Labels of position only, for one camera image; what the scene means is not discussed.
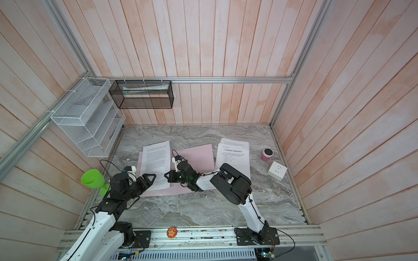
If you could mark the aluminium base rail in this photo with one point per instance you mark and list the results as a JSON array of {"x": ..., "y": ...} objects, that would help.
[{"x": 224, "y": 238}]

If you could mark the white wire mesh shelf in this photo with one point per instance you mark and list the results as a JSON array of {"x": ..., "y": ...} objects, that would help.
[{"x": 91, "y": 123}]

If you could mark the green plastic goblet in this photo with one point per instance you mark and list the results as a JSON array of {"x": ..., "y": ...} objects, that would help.
[{"x": 94, "y": 179}]

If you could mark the red round badge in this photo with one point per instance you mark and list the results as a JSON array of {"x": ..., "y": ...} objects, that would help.
[{"x": 172, "y": 232}]

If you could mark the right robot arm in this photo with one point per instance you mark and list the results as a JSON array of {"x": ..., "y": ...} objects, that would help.
[{"x": 236, "y": 188}]

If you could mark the white power socket cube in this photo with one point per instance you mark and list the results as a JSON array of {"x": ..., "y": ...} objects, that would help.
[{"x": 277, "y": 171}]

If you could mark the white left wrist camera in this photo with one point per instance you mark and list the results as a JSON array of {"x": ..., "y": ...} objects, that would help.
[{"x": 131, "y": 171}]

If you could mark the black wire mesh basket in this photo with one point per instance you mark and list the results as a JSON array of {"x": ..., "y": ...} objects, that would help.
[{"x": 142, "y": 94}]

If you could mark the white paper stack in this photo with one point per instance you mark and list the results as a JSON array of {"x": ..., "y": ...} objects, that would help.
[{"x": 234, "y": 153}]

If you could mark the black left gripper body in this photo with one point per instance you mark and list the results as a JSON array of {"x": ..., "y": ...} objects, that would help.
[{"x": 135, "y": 190}]

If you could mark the pink folder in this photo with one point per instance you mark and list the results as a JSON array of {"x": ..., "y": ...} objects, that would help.
[{"x": 200, "y": 158}]

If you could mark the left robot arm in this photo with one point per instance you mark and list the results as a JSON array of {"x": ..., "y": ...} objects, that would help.
[{"x": 105, "y": 233}]

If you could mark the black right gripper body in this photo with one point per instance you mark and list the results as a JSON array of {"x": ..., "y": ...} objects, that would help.
[{"x": 182, "y": 179}]

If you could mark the printed white paper sheet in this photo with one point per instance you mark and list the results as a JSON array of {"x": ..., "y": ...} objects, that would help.
[{"x": 156, "y": 160}]

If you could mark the pink round speaker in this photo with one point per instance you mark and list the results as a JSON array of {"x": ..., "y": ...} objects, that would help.
[{"x": 267, "y": 154}]

